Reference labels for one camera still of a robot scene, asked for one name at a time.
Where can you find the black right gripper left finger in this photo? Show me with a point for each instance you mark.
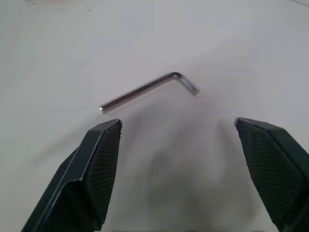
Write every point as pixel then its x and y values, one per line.
pixel 96 174

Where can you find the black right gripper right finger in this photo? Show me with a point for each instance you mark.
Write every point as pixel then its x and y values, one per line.
pixel 275 169

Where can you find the silver metal hex key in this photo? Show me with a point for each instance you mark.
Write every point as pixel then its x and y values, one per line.
pixel 144 89

